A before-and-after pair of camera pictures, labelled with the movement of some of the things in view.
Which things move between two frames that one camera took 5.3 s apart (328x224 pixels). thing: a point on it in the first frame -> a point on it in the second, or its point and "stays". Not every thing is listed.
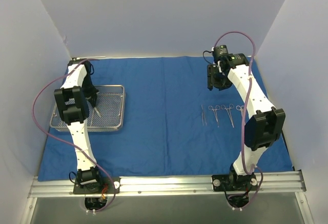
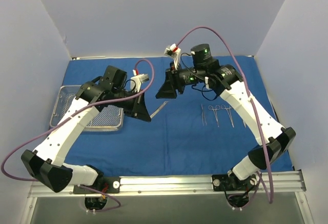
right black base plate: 234,183 stays
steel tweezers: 97,110 -> 161,107
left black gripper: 91,94 -> 137,105
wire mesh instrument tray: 108,115 stays
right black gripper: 210,76 -> 175,81
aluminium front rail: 285,183 stays
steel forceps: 231,106 stays
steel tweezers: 203,116 stays
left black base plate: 108,185 stays
